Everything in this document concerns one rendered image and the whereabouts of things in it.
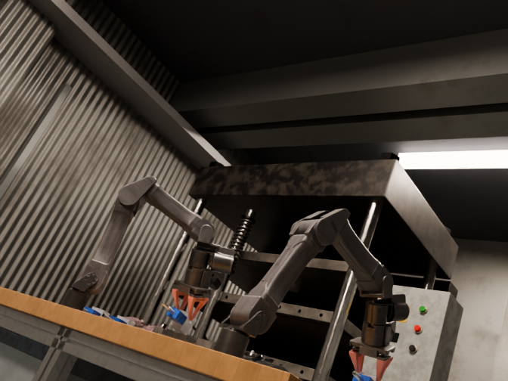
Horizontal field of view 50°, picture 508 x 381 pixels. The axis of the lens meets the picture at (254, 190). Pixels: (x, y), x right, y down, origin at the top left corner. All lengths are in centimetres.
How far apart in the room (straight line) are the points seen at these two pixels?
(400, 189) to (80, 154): 207
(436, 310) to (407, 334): 15
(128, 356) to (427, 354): 138
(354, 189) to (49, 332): 160
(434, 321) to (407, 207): 60
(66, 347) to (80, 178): 250
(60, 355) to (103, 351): 13
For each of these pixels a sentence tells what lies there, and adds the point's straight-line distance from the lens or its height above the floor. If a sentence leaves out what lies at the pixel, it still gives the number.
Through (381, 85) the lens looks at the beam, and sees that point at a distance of 299.
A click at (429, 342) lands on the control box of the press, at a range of 223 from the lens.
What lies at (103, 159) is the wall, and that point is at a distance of 375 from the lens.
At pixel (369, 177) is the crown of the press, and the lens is 252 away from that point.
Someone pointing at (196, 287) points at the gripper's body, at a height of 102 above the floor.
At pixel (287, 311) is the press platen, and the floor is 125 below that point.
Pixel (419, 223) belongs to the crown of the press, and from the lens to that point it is 272.
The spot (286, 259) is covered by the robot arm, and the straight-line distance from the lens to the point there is 122.
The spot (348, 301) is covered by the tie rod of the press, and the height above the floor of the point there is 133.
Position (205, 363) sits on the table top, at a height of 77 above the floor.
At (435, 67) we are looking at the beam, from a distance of 292.
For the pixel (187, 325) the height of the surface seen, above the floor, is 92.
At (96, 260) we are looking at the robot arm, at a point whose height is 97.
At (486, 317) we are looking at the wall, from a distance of 460.
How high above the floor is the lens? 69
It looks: 23 degrees up
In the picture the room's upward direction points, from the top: 23 degrees clockwise
